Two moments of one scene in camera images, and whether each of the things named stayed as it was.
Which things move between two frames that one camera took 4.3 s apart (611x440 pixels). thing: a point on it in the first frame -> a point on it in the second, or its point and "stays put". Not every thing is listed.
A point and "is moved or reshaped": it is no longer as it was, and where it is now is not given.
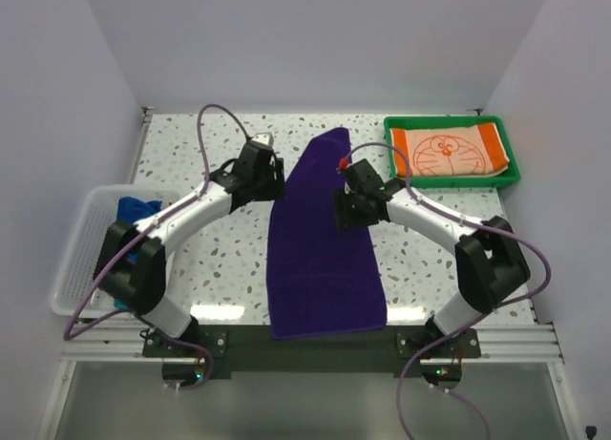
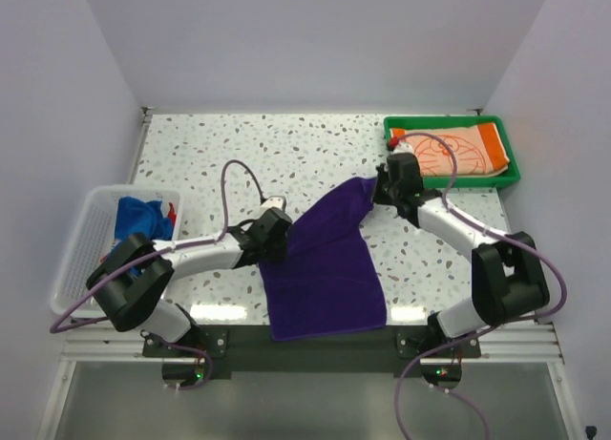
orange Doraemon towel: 461,150 stays put
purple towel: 320,280 is moved or reshaped
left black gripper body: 270,186 -> 275,250
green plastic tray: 511,176 stays put
